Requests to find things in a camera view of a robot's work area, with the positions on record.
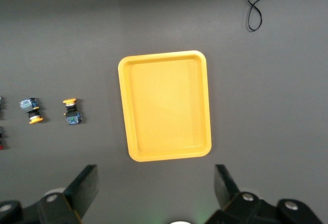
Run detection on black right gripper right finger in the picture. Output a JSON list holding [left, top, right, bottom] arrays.
[[204, 164, 324, 224]]

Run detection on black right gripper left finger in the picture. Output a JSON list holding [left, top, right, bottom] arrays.
[[0, 164, 99, 224]]

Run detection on yellow mushroom push button switch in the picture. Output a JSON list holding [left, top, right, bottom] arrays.
[[18, 97, 44, 125], [62, 97, 83, 126]]

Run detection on yellow plastic tray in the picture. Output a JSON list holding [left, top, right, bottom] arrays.
[[117, 50, 213, 163]]

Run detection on red push button switch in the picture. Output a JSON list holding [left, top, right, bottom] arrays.
[[0, 126, 7, 150]]

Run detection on thin black cable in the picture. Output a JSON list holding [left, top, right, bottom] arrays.
[[217, 0, 274, 33]]

